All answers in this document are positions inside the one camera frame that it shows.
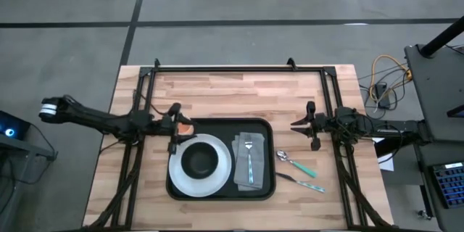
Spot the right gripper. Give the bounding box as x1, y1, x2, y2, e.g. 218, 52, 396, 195
290, 101, 338, 152

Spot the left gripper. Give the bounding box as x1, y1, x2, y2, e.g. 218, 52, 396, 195
161, 101, 199, 155

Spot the orange mug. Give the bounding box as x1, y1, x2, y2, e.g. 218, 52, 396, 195
176, 120, 195, 137

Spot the black bowl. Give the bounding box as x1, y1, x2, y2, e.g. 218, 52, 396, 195
180, 141, 220, 181

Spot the spoon with green handle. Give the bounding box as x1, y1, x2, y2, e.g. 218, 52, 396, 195
275, 149, 319, 180

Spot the grey cloth napkin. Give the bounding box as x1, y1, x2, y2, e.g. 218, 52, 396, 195
231, 131, 267, 192

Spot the knife with patterned handle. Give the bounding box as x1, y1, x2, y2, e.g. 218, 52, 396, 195
275, 171, 326, 194

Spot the white round plate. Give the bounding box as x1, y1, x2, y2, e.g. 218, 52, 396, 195
167, 133, 233, 199

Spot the fork with patterned handle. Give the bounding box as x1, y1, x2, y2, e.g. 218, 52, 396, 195
244, 141, 255, 186

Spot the black plastic tray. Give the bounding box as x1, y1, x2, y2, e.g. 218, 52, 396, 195
165, 117, 277, 202

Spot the black power adapter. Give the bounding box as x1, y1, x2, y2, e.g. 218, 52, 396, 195
374, 82, 392, 110

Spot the black angled bar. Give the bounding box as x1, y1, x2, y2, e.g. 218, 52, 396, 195
373, 136, 431, 159

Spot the white paper sheet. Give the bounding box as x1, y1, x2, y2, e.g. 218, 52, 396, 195
370, 136, 395, 173

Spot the dark grey desk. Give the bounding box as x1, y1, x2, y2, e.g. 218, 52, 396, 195
413, 138, 464, 232

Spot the dark grey equipment cart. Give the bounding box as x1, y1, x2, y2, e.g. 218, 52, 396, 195
403, 43, 464, 143

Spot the backlit keyboard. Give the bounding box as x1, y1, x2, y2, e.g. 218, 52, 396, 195
428, 161, 464, 210

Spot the grey side stand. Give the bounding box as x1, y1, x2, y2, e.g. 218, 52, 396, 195
0, 133, 59, 232

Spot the black pole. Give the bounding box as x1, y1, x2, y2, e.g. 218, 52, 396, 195
420, 15, 464, 59

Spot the computer with blue light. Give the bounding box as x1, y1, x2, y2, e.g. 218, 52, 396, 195
0, 109, 32, 141

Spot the black metal table frame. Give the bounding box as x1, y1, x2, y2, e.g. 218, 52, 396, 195
85, 57, 394, 231

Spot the yellow cable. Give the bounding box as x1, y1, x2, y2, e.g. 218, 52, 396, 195
369, 54, 413, 104

